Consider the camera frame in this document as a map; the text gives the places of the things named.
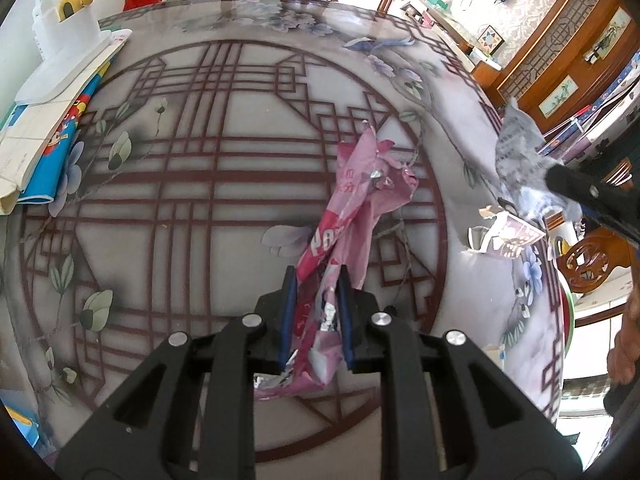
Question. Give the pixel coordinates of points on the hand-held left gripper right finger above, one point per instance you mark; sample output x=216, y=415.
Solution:
x=345, y=320

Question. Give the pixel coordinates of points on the carved wooden chair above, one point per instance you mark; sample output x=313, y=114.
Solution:
x=590, y=260

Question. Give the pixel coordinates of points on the large printed carton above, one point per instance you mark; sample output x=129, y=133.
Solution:
x=575, y=142

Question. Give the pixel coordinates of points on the small picture frame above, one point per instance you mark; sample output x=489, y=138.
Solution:
x=490, y=40

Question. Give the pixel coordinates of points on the wooden lattice screen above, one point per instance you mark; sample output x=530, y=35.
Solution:
x=560, y=35

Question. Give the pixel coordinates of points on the grey printed wrapper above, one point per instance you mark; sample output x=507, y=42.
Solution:
x=520, y=160

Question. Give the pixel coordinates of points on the framed green picture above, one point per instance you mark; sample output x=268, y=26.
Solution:
x=607, y=35
x=560, y=95

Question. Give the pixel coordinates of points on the torn small carton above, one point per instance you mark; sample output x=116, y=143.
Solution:
x=515, y=235

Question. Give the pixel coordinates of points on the yellow blue packet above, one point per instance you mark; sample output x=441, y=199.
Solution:
x=20, y=425

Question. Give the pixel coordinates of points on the blue cartoon book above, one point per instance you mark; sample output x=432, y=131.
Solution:
x=55, y=160

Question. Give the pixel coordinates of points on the person's right forearm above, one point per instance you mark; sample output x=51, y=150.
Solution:
x=625, y=350

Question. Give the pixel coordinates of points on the pink foil wrapper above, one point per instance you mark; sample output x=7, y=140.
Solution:
x=345, y=210

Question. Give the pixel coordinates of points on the white plastic device yellow knob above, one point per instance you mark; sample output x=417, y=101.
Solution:
x=65, y=45

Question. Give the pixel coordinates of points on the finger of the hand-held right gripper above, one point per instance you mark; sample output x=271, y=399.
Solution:
x=590, y=192

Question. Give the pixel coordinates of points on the white books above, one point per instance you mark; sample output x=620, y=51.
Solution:
x=25, y=145

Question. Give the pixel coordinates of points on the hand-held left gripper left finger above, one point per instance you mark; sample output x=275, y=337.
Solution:
x=289, y=320

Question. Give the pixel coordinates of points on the floral printed tablecloth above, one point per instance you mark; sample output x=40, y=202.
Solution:
x=200, y=210

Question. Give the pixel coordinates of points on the wooden tv cabinet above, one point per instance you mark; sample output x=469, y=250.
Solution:
x=450, y=25

